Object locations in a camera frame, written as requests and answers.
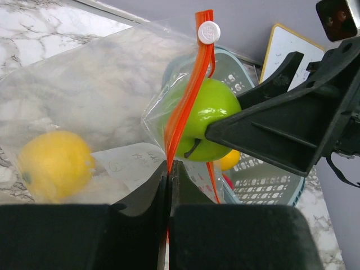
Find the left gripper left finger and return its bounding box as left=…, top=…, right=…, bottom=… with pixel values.
left=1, top=163, right=168, bottom=269

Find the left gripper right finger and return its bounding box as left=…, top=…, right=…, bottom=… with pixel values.
left=169, top=161, right=323, bottom=269

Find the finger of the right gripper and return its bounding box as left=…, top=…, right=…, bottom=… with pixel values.
left=205, top=81, right=349, bottom=178
left=236, top=51, right=304, bottom=110

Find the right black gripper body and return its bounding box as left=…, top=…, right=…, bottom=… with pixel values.
left=306, top=37, right=359, bottom=158

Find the blue plastic basket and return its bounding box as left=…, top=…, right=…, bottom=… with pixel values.
left=161, top=46, right=306, bottom=209

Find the green apple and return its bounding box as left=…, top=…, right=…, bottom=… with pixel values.
left=154, top=77, right=242, bottom=163

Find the yellow apple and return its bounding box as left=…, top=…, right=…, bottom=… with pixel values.
left=16, top=130, right=95, bottom=202

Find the clear zip bag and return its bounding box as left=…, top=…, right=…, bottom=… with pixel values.
left=1, top=10, right=222, bottom=204

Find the small whiteboard with writing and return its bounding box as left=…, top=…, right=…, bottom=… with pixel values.
left=258, top=23, right=326, bottom=93

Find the red apple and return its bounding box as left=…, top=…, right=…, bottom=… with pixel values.
left=222, top=174, right=234, bottom=190

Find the yellow mango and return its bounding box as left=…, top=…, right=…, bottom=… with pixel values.
left=217, top=150, right=241, bottom=171

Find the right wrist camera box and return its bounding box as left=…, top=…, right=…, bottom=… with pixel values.
left=316, top=0, right=359, bottom=42

